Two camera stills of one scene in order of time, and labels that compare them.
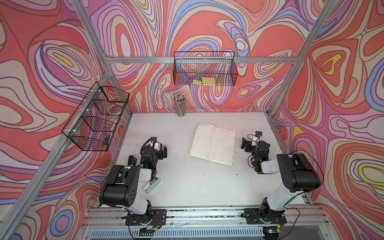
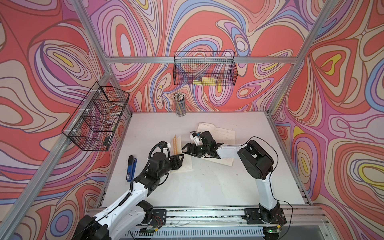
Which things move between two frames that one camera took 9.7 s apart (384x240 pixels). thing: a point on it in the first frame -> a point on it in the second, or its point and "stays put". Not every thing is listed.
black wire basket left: [92, 126] stays put
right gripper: [248, 143] -> [192, 145]
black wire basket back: [205, 68] stays put
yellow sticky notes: [205, 81] stays put
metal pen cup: [180, 99] stays put
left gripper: [164, 152] -> [174, 161]
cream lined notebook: [213, 144] -> [177, 150]
